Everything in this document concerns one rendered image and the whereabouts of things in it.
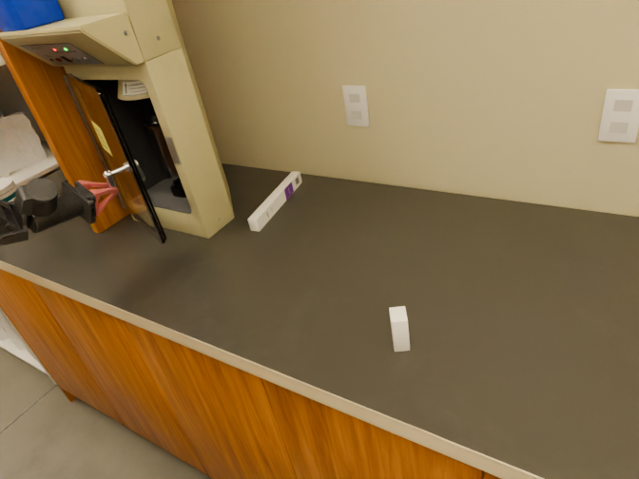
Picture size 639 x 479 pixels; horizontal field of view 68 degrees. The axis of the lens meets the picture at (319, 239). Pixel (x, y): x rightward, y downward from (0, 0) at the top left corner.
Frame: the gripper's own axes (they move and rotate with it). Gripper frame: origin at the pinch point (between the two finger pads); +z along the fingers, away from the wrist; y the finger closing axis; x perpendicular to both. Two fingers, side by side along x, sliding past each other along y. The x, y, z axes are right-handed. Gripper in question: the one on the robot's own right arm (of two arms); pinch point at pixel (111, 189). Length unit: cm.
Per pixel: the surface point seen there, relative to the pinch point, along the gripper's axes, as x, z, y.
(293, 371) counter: -1, -8, -64
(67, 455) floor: 133, -20, 14
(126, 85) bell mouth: -19.2, 12.9, 10.6
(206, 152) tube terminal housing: -7.0, 22.4, -8.0
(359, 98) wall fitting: -23, 57, -29
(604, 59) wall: -53, 61, -77
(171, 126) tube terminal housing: -15.6, 13.3, -5.1
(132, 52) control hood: -31.6, 7.9, 1.0
